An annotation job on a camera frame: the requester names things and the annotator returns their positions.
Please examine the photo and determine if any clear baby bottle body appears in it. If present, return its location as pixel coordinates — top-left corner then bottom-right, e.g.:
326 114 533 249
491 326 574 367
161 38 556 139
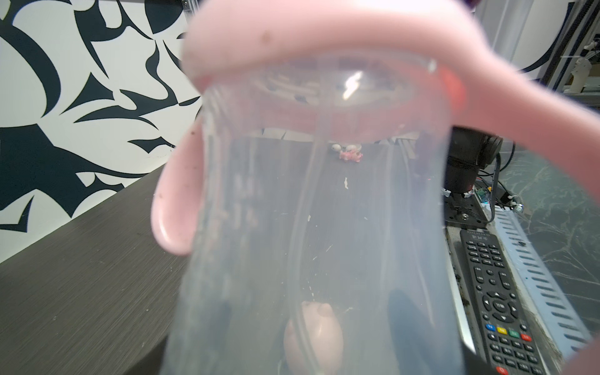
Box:
158 46 467 375

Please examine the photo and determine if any pink bottle handle ring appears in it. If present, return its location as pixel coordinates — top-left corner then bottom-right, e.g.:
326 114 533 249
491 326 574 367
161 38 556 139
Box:
151 0 600 256

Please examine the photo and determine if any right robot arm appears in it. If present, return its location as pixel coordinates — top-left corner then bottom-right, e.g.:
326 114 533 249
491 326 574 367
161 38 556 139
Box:
443 127 503 194

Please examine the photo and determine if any pink toy figure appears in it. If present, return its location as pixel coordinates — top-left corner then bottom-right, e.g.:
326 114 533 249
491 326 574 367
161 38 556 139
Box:
339 148 363 163

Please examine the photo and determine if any black remote control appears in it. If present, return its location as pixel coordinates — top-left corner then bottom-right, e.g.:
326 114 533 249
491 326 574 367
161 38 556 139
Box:
459 229 546 375

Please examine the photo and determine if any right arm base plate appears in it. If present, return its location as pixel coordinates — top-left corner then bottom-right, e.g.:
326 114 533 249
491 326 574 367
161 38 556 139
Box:
444 189 490 230

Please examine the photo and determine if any white cable duct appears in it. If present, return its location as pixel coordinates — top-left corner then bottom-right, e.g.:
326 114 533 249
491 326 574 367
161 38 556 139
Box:
493 208 592 361

